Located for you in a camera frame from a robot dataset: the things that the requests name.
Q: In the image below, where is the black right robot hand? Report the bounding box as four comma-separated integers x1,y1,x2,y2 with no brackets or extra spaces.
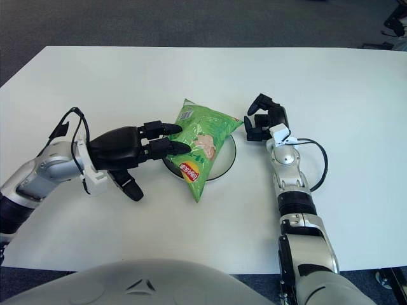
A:
244,93,289,142

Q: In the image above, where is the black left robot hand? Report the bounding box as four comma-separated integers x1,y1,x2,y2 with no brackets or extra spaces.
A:
87,120,192,202

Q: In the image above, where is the green potato chips bag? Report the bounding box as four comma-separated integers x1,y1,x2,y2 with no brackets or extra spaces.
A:
162,98,244,204

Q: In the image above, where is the white plate with black rim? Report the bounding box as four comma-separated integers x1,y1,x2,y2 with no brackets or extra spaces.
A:
162,135,238,184

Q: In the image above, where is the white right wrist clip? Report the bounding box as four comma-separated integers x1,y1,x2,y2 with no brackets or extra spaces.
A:
269,124,298,147

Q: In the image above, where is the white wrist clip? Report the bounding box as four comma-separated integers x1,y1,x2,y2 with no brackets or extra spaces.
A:
76,139,109,195
269,124,298,147

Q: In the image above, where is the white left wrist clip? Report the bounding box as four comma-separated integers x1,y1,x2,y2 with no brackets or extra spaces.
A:
76,139,109,195

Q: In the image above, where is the grey robot torso shell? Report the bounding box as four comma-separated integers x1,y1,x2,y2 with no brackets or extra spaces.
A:
0,259,265,305

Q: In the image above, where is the black office chair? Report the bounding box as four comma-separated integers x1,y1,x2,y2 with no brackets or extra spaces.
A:
362,0,407,50

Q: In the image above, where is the black metal table foot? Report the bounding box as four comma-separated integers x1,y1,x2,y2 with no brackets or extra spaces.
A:
376,268,407,292

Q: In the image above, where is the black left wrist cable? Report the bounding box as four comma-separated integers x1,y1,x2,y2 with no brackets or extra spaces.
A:
49,107,92,179

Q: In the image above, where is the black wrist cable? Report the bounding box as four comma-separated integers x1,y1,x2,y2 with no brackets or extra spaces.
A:
295,137,328,193
49,107,92,179

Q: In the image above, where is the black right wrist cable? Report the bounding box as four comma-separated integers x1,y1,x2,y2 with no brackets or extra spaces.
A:
295,137,328,193

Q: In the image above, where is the black robot stand frame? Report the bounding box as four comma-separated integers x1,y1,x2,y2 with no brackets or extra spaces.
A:
279,276,298,305

